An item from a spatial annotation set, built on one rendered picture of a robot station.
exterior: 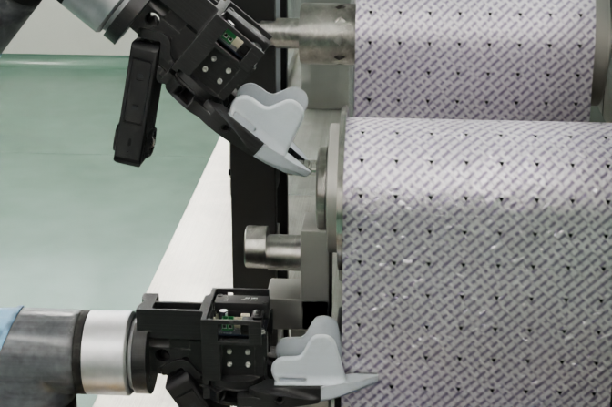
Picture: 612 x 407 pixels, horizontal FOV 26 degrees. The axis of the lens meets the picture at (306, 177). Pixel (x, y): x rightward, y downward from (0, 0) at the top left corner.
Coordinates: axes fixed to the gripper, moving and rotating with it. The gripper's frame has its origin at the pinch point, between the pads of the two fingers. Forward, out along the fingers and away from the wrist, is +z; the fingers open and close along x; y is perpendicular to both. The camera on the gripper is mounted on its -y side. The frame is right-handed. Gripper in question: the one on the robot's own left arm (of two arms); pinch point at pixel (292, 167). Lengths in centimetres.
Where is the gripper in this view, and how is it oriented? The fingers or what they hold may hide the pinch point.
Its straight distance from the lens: 117.0
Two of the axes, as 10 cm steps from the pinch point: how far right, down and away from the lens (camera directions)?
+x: 0.8, -3.1, 9.5
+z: 7.7, 6.3, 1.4
